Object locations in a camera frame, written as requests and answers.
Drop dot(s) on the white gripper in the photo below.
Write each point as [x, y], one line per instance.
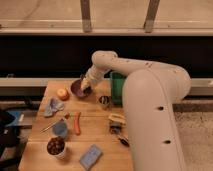
[92, 78]

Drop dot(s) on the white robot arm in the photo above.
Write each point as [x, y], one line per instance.
[149, 92]

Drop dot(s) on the purple bowl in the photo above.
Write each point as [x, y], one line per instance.
[76, 89]

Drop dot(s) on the green plastic tray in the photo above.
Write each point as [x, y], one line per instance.
[117, 81]

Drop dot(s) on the small metal cup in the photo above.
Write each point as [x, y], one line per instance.
[104, 102]

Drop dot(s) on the orange carrot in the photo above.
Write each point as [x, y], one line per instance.
[77, 129]

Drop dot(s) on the yellow banana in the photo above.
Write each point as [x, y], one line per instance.
[117, 118]

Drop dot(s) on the metal fork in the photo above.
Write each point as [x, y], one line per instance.
[64, 118]

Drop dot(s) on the crumpled blue cloth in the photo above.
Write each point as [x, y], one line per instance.
[53, 106]

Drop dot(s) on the small grey binder clip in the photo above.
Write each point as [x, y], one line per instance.
[115, 127]

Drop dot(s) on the blue plastic cup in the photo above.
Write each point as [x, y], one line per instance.
[60, 129]

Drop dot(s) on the white cup of grapes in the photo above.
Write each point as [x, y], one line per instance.
[56, 147]

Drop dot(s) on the blue sponge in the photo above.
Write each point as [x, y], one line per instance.
[90, 157]

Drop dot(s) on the black handled knife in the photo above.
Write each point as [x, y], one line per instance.
[123, 141]

